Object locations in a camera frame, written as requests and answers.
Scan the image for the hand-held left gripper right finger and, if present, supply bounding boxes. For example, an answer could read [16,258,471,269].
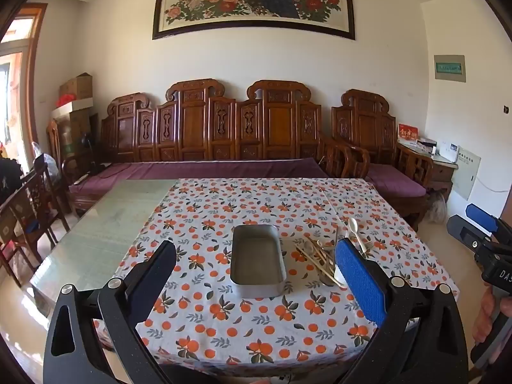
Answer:
[334,238,468,384]

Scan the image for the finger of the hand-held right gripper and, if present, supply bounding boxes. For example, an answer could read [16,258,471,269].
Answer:
[447,215,499,265]
[466,203,512,245]

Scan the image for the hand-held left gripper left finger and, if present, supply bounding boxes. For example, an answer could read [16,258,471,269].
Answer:
[43,241,177,384]

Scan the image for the rectangular metal tray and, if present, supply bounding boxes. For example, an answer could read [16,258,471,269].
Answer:
[230,224,287,299]

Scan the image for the person's right hand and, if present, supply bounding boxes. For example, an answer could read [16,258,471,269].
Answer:
[473,288,496,345]

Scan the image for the white fluffy mop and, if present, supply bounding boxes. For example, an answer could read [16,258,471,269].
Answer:
[425,191,447,225]

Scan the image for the cream electrical panel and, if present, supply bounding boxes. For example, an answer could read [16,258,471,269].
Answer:
[451,146,481,201]

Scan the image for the white plastic spoon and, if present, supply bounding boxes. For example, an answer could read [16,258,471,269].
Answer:
[347,217,371,257]

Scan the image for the wooden side table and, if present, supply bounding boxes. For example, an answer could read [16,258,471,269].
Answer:
[396,141,459,209]

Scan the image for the white box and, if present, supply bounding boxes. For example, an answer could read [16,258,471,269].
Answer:
[437,141,459,163]

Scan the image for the square purple seat cushion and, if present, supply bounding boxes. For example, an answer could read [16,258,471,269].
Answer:
[365,163,427,198]

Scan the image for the orange print tablecloth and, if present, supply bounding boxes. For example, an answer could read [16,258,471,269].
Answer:
[92,178,460,366]

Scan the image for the long purple seat cushion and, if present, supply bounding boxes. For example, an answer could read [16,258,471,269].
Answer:
[70,159,329,195]

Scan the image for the red card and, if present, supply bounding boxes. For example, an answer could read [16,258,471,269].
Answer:
[397,123,419,142]

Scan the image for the wooden dining chair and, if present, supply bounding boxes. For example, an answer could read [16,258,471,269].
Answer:
[0,163,71,286]

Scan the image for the carved wooden armchair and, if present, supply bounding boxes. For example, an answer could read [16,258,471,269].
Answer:
[331,89,435,233]

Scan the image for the long carved wooden sofa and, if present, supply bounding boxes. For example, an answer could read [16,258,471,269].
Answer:
[62,79,353,217]

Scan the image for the white plastic bag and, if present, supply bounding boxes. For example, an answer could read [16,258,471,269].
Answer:
[31,141,60,180]

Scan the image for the stacked cardboard boxes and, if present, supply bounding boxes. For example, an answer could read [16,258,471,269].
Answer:
[51,98,95,120]

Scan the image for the brown cardboard box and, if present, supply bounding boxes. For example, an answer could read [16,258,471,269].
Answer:
[60,72,94,101]

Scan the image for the green wall sign panel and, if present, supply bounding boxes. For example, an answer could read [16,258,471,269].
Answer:
[434,54,467,83]

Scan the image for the wooden door frame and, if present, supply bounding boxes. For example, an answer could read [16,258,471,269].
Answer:
[0,3,49,177]

